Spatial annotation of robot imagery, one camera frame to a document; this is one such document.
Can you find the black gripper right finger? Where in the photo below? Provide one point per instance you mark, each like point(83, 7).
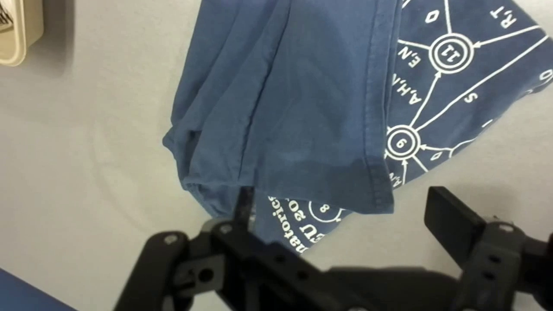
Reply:
point(494, 259)

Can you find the beige plastic tray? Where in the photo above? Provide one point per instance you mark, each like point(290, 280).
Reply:
point(22, 40)

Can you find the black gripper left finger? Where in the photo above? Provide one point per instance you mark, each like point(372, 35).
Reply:
point(190, 277)

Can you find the blue printed cloth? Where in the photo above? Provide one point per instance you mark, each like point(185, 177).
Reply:
point(287, 87)

